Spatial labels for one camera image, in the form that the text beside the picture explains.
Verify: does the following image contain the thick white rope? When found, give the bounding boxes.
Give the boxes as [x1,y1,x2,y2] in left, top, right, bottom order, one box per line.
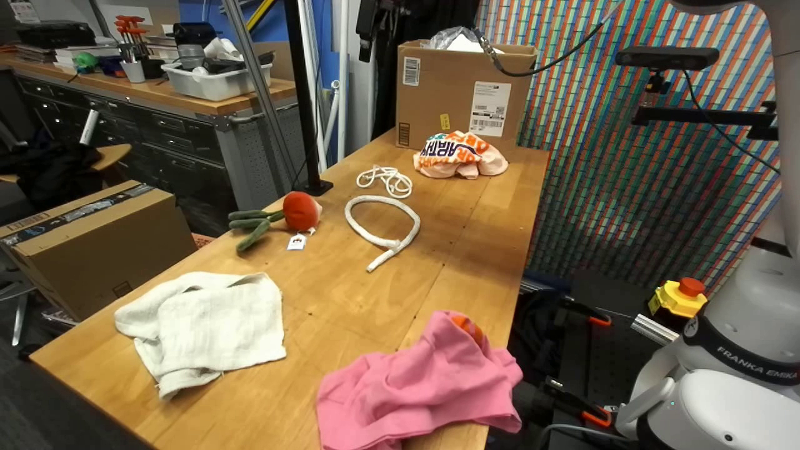
[342,195,423,275]

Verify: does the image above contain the thin white cord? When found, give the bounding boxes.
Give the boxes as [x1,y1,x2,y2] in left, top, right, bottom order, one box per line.
[355,164,414,201]

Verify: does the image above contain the peach printed shirt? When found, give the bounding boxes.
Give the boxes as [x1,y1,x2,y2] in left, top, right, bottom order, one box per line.
[410,130,509,181]

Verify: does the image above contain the pink shirt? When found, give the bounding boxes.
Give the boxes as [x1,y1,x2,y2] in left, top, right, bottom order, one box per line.
[313,311,524,450]

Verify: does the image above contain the white towel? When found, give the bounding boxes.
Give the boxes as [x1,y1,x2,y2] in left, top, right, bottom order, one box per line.
[113,270,288,400]

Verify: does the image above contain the cardboard box with shipping label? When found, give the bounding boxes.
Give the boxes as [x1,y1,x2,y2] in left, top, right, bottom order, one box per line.
[395,41,538,155]

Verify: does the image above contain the black stand pole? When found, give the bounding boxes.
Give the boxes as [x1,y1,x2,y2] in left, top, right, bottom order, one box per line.
[283,0,334,199]

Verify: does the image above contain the clear plastic bag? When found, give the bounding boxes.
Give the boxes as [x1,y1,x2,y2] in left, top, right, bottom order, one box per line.
[425,26,487,55]

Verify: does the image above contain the grey tripod leg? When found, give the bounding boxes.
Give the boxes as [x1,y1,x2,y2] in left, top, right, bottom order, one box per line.
[220,0,305,185]

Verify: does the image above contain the black orange bar clamp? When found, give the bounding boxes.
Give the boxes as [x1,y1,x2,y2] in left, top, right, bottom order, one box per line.
[533,379,619,435]
[554,295,619,331]

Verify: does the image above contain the white plastic bin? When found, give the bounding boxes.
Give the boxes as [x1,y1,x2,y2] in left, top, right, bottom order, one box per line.
[159,60,278,105]

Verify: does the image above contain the wooden workbench with drawers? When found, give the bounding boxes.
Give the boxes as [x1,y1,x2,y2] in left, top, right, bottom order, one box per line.
[0,49,302,227]

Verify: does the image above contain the yellow emergency stop button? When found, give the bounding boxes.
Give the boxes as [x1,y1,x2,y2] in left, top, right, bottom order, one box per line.
[647,275,709,320]

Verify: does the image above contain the wooden stool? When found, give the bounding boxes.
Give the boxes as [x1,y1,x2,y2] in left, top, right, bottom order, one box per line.
[82,141,134,179]

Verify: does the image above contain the cardboard box with black tape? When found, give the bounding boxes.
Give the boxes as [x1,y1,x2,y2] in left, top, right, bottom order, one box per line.
[0,179,197,324]

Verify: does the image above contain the black cloth bundle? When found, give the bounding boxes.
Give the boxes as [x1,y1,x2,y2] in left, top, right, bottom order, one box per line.
[9,141,108,211]

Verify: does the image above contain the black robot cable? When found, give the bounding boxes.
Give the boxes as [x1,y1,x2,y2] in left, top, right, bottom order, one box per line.
[474,14,785,179]

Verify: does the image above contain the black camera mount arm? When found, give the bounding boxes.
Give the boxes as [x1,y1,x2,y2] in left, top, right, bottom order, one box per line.
[615,46,783,145]

